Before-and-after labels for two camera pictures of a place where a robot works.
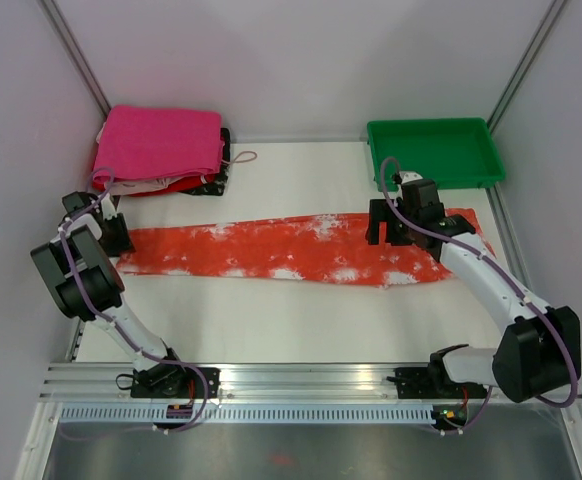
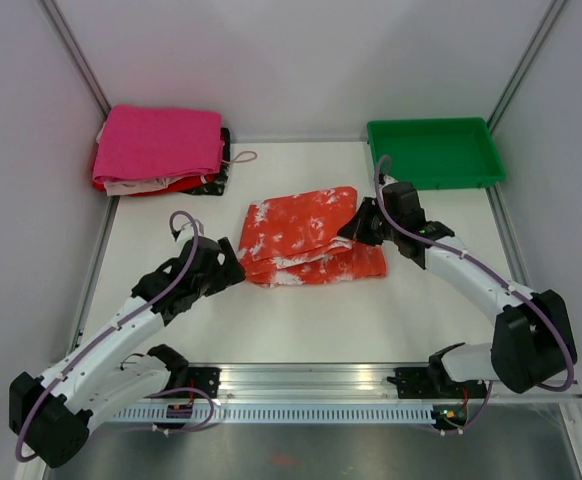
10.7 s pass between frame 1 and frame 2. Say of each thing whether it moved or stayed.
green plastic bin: stayed
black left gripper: moved
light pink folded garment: stayed
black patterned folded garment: stayed
